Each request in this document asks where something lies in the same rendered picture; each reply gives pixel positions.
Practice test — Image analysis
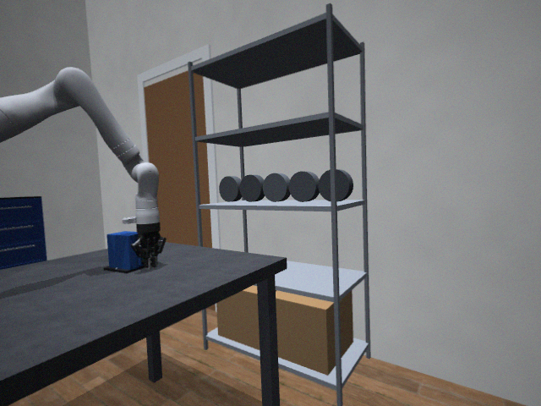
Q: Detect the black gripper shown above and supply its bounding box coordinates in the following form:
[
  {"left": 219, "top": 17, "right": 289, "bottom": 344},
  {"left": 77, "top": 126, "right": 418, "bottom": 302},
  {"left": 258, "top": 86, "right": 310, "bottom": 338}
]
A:
[{"left": 131, "top": 222, "right": 166, "bottom": 269}]

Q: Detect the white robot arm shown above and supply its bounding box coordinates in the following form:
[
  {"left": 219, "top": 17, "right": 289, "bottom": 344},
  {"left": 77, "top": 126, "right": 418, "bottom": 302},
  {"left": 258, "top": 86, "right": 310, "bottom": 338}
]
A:
[{"left": 0, "top": 68, "right": 160, "bottom": 224}]

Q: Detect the blue block with side handle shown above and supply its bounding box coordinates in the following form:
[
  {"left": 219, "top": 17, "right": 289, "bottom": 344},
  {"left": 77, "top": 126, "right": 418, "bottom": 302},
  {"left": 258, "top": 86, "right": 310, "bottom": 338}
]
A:
[{"left": 104, "top": 231, "right": 144, "bottom": 273}]

